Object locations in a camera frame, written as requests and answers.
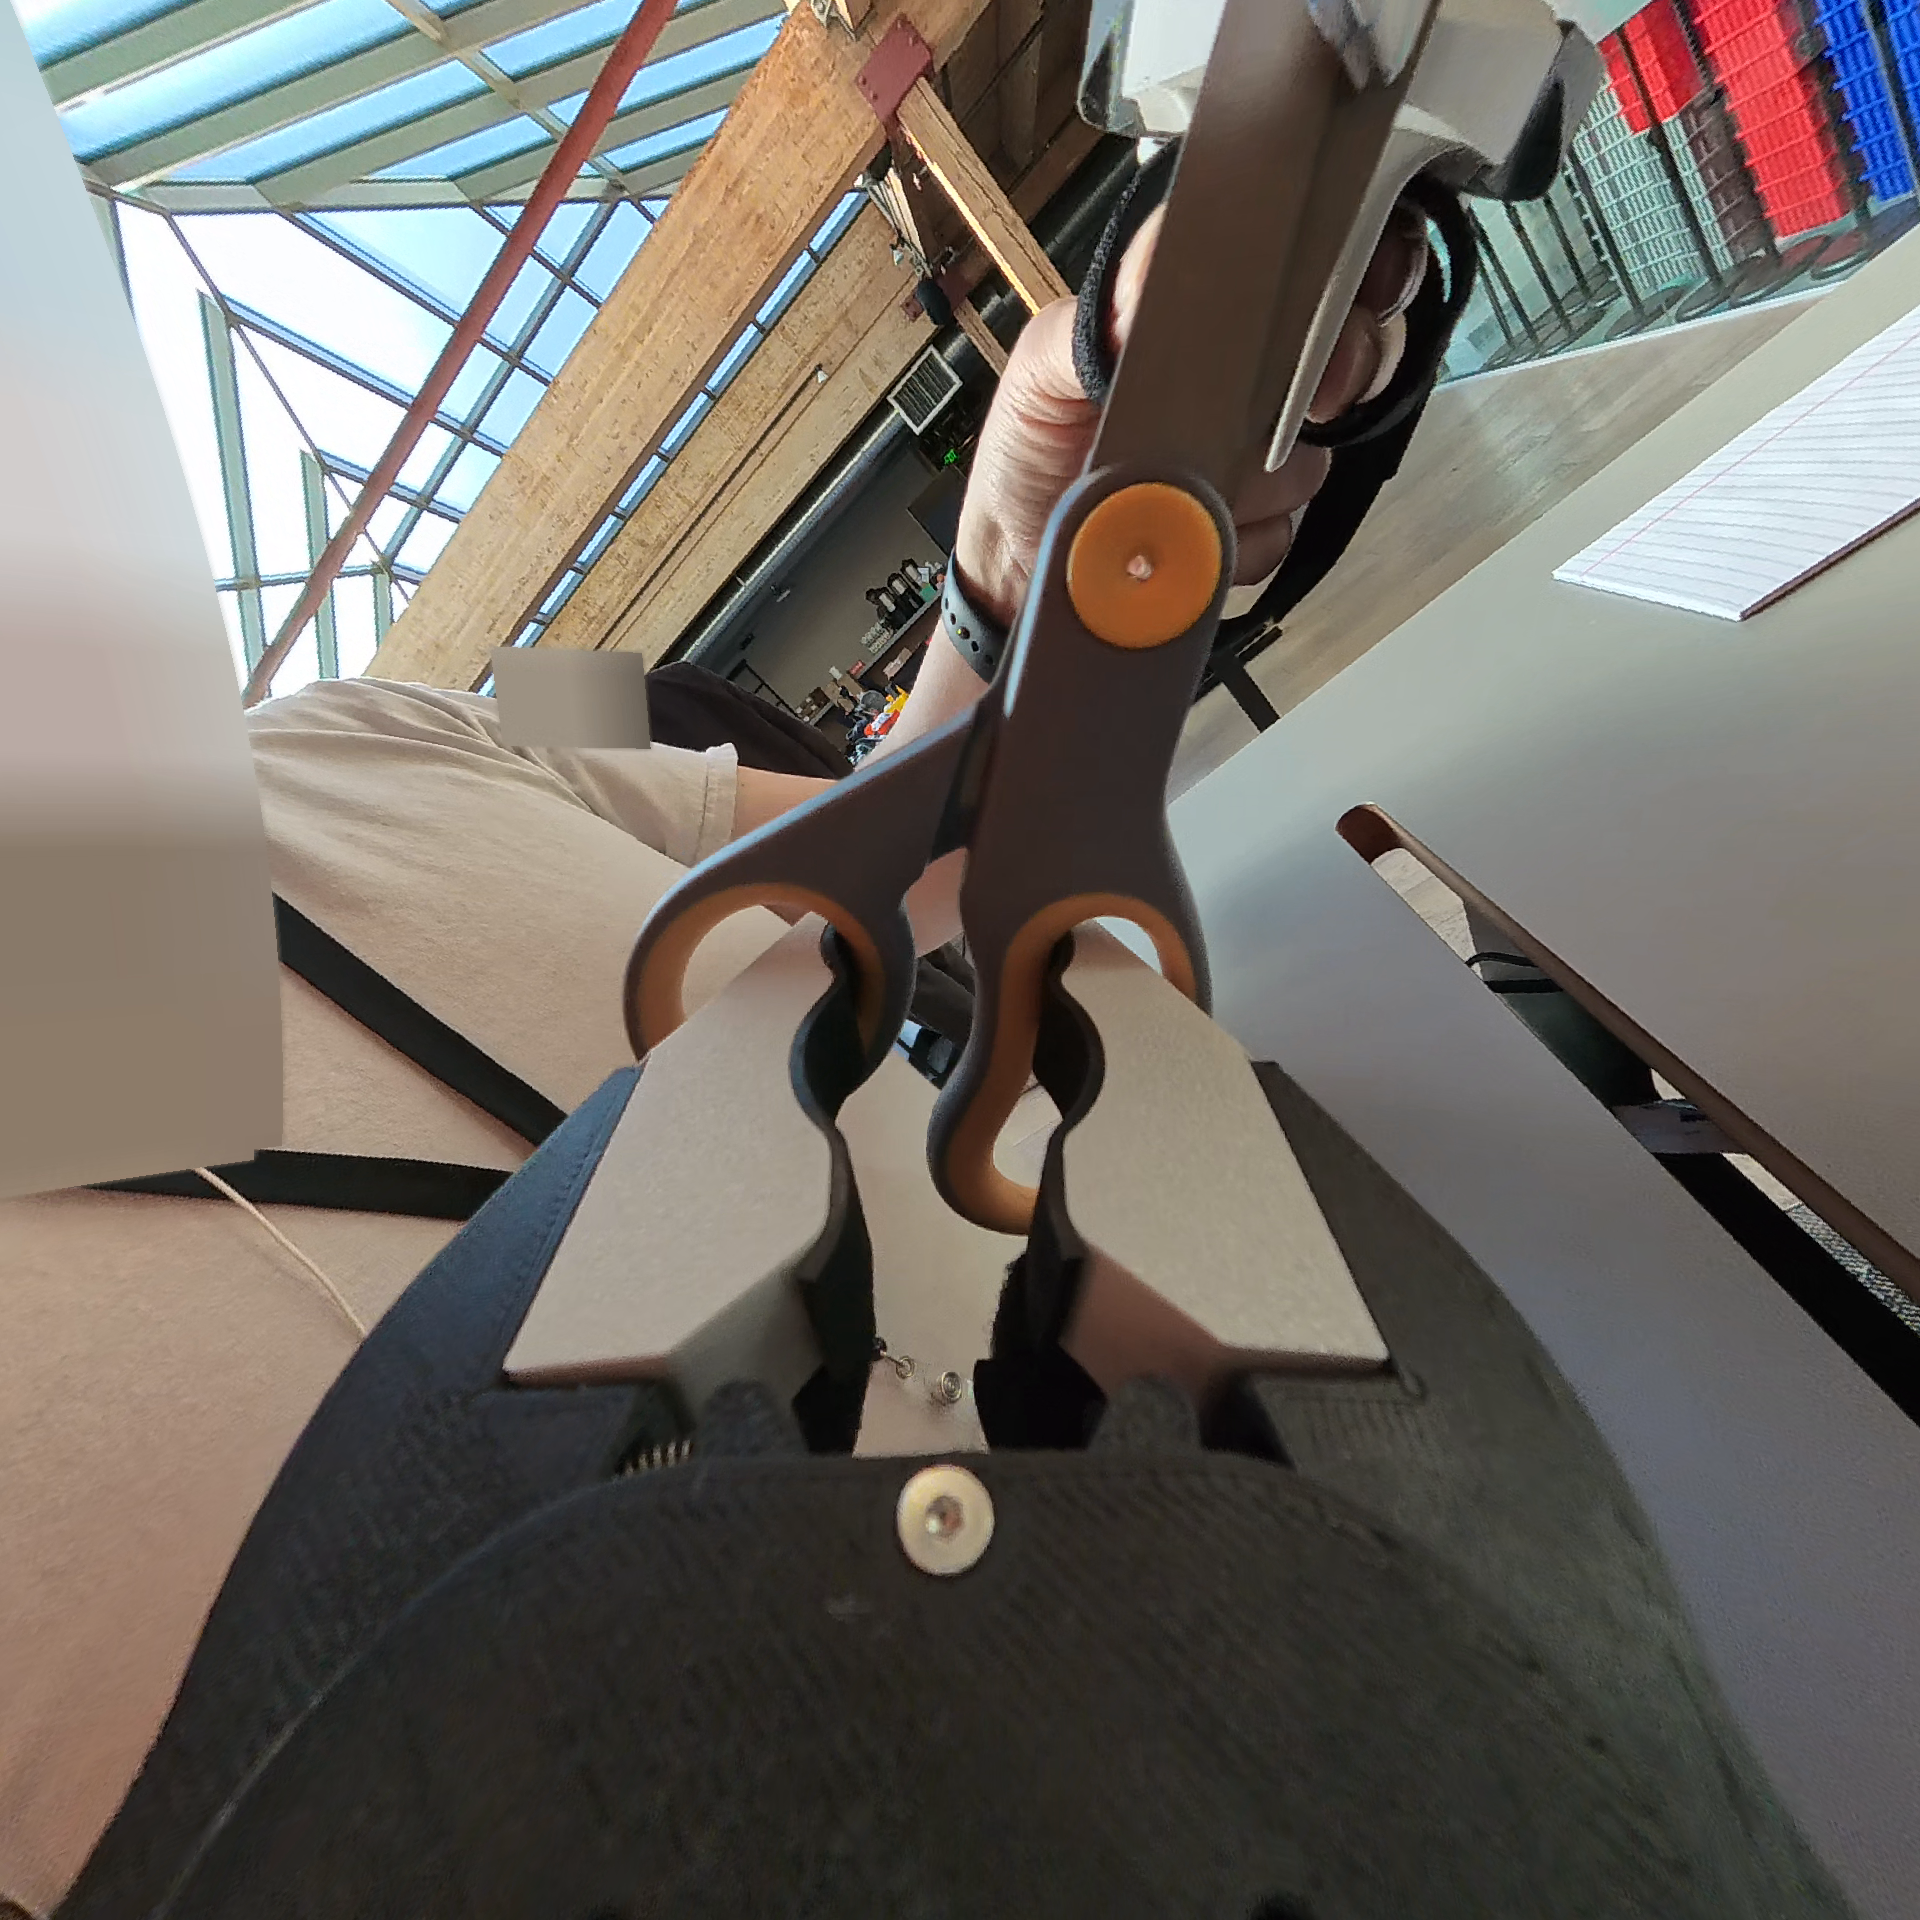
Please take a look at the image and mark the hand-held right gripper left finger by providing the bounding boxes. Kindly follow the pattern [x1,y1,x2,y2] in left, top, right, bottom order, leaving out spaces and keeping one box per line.
[498,918,878,1453]

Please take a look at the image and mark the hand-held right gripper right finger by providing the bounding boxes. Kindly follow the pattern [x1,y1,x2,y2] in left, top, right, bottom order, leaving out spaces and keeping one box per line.
[984,918,1393,1453]

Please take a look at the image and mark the grey orange-handled scissors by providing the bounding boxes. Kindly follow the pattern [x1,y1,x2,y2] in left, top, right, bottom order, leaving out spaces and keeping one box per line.
[621,0,1448,1233]

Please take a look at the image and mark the person's left hand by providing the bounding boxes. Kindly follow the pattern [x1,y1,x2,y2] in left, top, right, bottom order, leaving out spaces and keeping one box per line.
[964,298,1115,651]

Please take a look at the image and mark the stack of grey bins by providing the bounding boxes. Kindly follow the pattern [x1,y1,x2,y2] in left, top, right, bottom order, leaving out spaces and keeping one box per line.
[1561,78,1726,310]

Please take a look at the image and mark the stack of red bins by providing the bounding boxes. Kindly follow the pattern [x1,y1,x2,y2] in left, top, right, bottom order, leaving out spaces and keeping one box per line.
[1592,0,1865,255]

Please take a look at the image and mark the lined writing pad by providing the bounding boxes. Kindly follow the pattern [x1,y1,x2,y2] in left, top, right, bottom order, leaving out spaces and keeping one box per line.
[1554,322,1920,626]

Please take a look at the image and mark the black smartwatch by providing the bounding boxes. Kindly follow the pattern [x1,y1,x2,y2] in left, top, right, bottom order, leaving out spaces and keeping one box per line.
[941,543,1017,685]

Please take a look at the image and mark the stack of blue bins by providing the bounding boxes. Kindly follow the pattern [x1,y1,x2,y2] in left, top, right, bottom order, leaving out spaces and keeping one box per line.
[1808,0,1920,178]

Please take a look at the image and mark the wooden roof beam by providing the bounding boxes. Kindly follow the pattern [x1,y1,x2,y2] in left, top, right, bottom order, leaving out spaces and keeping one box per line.
[365,0,1086,695]

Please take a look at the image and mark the red pipe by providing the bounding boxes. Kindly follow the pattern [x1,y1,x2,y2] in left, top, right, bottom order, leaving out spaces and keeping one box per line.
[243,0,687,702]

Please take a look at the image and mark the glass skylight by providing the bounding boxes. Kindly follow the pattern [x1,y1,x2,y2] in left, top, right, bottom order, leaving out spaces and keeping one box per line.
[27,0,961,709]

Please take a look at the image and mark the black lanyard strap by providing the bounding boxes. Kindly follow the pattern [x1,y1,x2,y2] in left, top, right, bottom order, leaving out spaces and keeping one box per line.
[88,894,569,1227]

